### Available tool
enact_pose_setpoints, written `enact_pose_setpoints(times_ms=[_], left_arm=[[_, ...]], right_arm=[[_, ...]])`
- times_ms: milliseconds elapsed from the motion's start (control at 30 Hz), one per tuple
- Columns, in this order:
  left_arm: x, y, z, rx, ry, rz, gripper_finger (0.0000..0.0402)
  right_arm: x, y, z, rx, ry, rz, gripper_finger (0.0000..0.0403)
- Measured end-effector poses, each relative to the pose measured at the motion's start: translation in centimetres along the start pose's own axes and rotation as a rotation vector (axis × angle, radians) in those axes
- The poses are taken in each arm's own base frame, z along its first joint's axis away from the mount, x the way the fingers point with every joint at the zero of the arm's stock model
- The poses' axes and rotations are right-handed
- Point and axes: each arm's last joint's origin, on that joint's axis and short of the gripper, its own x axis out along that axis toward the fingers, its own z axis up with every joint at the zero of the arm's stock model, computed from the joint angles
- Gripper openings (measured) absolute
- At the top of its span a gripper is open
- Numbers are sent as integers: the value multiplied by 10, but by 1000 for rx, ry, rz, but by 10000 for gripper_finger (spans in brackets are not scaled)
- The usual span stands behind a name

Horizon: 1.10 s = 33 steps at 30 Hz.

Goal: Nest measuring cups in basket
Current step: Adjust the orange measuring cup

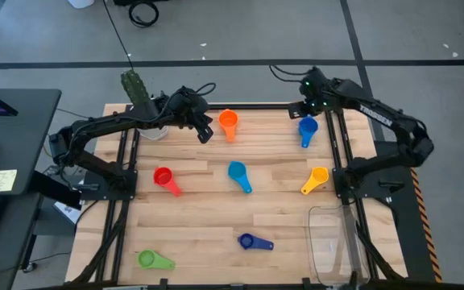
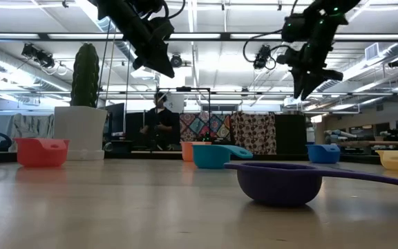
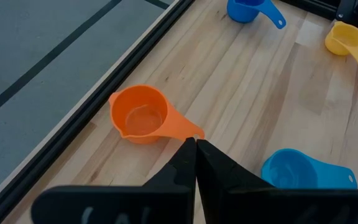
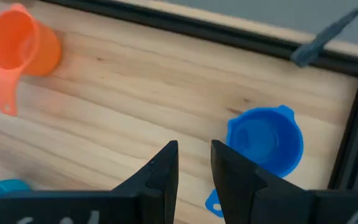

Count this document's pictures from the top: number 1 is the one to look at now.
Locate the yellow sticky note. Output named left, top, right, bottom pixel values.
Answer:
left=0, top=168, right=18, bottom=193

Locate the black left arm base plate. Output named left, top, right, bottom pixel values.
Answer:
left=79, top=168, right=139, bottom=201

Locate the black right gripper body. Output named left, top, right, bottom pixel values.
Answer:
left=300, top=66, right=340, bottom=114

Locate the dark blue measuring cup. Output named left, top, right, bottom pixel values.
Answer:
left=238, top=233, right=275, bottom=251

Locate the white round object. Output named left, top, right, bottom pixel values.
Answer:
left=67, top=0, right=95, bottom=10

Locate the green measuring cup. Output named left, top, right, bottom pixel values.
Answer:
left=137, top=249, right=176, bottom=271

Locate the orange measuring cup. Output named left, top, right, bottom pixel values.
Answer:
left=217, top=108, right=240, bottom=143

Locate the light blue measuring cup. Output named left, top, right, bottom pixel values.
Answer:
left=227, top=160, right=253, bottom=195

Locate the yellow measuring cup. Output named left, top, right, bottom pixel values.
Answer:
left=300, top=166, right=330, bottom=196

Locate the white paper sheet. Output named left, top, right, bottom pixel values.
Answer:
left=52, top=201, right=81, bottom=225

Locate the black desk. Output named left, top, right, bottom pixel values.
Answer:
left=0, top=88, right=62, bottom=290

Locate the coiled black cable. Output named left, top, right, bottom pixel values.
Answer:
left=128, top=0, right=160, bottom=28

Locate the thin black floor cable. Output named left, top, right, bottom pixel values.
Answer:
left=101, top=0, right=135, bottom=72

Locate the red measuring cup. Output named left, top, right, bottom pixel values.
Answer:
left=153, top=167, right=184, bottom=198

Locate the white plant pot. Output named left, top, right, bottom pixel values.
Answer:
left=137, top=123, right=169, bottom=141

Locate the clear plastic basket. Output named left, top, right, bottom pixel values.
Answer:
left=304, top=204, right=372, bottom=288

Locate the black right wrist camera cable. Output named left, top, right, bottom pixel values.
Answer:
left=269, top=64, right=309, bottom=84

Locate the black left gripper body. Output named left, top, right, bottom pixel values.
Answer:
left=167, top=85, right=213, bottom=126

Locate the green cactus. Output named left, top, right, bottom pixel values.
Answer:
left=120, top=68, right=152, bottom=109

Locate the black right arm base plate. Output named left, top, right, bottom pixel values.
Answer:
left=332, top=165, right=406, bottom=199

